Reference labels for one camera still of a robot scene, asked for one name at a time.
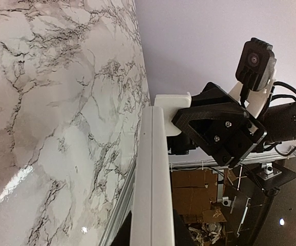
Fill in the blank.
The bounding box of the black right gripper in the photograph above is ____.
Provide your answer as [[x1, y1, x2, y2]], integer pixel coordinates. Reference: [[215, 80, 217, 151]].
[[172, 82, 266, 167]]

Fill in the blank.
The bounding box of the white remote control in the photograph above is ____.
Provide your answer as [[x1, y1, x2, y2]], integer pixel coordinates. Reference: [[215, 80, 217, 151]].
[[130, 106, 175, 245]]

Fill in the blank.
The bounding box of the white remote battery cover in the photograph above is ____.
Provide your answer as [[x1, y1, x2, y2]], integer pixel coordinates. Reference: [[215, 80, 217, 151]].
[[154, 92, 192, 137]]

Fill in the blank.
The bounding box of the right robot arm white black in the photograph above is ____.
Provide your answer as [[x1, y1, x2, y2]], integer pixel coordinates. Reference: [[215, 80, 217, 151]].
[[167, 82, 296, 168]]

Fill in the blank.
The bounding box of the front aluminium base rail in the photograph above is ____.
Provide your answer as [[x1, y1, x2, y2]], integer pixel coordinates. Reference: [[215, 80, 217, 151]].
[[99, 151, 285, 245]]

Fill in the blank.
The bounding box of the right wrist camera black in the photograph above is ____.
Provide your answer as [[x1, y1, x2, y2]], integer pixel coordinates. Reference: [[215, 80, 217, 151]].
[[227, 37, 278, 121]]

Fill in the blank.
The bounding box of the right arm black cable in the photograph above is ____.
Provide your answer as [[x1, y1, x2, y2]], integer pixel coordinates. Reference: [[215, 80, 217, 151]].
[[264, 81, 296, 157]]

